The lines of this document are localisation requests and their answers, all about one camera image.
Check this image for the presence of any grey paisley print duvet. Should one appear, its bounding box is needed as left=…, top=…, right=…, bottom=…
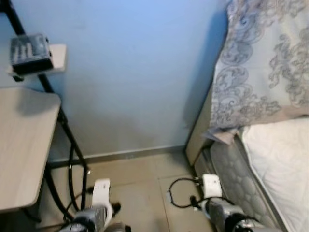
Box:
left=207, top=0, right=309, bottom=132

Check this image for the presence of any small white shelf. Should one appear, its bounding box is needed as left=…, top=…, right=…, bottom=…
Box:
left=7, top=44, right=67, bottom=78

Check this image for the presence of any black box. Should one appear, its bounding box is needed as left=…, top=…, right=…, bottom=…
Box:
left=9, top=32, right=54, bottom=76

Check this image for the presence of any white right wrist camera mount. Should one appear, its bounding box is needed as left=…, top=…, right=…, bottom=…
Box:
left=202, top=174, right=223, bottom=199

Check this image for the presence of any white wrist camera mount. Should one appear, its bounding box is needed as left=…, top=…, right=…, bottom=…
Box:
left=91, top=178, right=113, bottom=214
left=202, top=174, right=223, bottom=199

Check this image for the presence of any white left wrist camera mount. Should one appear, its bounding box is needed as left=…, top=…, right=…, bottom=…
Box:
left=91, top=178, right=113, bottom=214

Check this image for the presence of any beige wooden bed frame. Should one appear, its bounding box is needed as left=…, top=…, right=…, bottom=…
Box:
left=185, top=86, right=214, bottom=168

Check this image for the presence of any wooden desk with black frame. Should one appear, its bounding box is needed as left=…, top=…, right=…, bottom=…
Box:
left=0, top=0, right=92, bottom=228

